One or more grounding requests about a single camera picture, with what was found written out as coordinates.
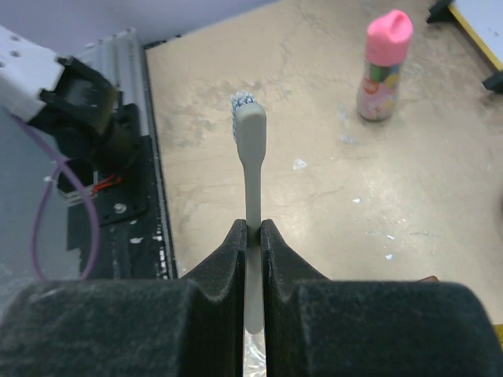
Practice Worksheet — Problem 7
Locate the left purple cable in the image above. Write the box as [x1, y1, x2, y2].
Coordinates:
[6, 112, 101, 282]

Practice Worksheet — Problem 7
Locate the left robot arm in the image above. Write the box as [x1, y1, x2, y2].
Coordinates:
[1, 27, 140, 175]

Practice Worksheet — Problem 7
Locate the pink cap bottle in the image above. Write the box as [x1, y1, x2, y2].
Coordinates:
[357, 9, 413, 122]

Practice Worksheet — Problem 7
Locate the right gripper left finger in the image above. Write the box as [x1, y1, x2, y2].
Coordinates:
[1, 220, 247, 376]

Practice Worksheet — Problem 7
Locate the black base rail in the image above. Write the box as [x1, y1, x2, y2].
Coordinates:
[66, 101, 178, 280]

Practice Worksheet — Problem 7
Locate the small whiteboard wooden frame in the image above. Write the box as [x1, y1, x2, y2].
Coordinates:
[426, 0, 502, 94]

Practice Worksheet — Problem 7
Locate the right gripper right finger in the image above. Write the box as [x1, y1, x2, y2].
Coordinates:
[261, 220, 502, 376]

